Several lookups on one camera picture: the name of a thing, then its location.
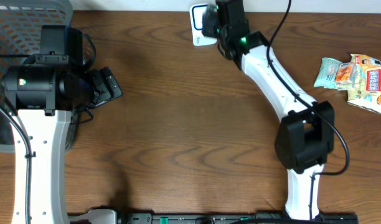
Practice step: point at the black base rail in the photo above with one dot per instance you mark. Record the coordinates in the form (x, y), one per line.
(240, 218)

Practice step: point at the dark grey mesh basket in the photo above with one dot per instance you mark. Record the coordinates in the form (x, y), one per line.
(20, 34)

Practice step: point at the white barcode scanner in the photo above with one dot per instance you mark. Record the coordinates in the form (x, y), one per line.
(196, 12)

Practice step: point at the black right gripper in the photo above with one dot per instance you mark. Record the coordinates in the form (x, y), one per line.
(207, 15)

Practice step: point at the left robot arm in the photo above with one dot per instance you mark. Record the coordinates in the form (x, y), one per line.
(42, 95)

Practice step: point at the white wiper sheet bag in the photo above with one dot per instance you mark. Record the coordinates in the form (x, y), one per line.
(366, 92)

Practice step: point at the teal snack packet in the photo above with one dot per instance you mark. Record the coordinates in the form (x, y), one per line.
(327, 73)

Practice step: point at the orange Kleenex tissue pack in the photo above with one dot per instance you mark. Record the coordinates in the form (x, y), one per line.
(346, 75)

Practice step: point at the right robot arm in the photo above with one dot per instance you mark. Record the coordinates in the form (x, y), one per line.
(304, 138)

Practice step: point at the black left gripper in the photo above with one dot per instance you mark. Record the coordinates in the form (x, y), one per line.
(104, 94)

